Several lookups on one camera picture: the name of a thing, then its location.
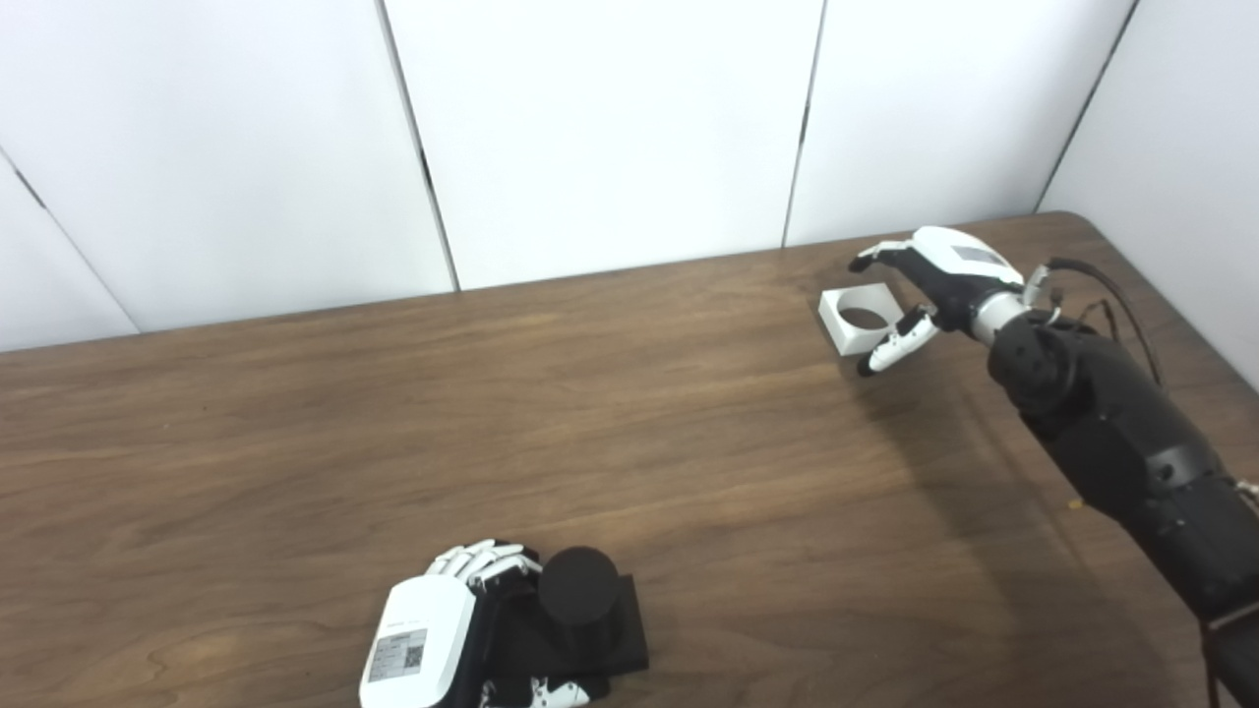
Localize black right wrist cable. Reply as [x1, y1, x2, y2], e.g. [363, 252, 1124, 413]
[1043, 258, 1168, 389]

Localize black peg with square base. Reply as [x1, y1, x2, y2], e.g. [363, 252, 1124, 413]
[487, 547, 650, 679]

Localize white and black right hand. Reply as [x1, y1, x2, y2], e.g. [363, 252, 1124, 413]
[849, 226, 1026, 378]

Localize white and black left hand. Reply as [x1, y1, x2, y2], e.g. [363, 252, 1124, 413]
[359, 539, 611, 708]

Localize white square piece with hole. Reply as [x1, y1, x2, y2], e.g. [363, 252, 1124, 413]
[818, 283, 912, 356]

